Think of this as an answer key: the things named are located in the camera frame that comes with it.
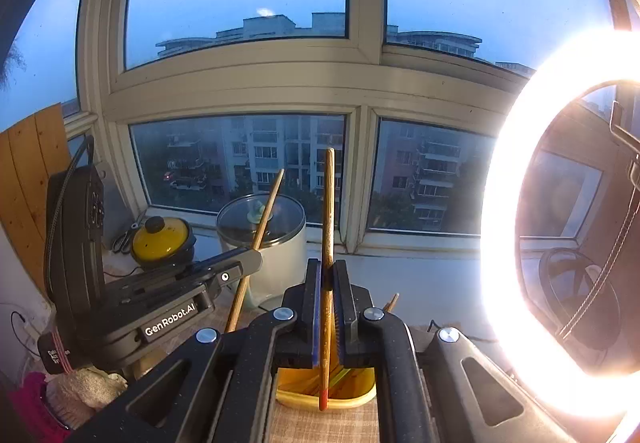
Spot wooden board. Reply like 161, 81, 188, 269
0, 103, 81, 284

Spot grey cutting board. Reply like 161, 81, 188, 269
95, 162, 132, 264

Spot scissors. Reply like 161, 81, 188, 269
112, 208, 148, 254

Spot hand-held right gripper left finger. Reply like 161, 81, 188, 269
65, 259, 322, 443

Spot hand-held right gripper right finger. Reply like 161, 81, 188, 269
332, 260, 581, 443

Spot red-tipped wooden chopstick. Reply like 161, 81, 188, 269
318, 148, 337, 411

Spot white power strip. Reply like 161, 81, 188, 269
10, 305, 53, 359

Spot white window frame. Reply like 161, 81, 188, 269
75, 0, 640, 255

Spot white electric pot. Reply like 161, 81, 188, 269
216, 193, 307, 311

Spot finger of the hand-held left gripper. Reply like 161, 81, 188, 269
190, 248, 263, 294

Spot black casserole yellow lid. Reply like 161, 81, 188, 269
131, 216, 197, 270

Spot yellow plastic bin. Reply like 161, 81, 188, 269
274, 363, 377, 409

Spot floral slow cooker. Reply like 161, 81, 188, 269
520, 245, 621, 349

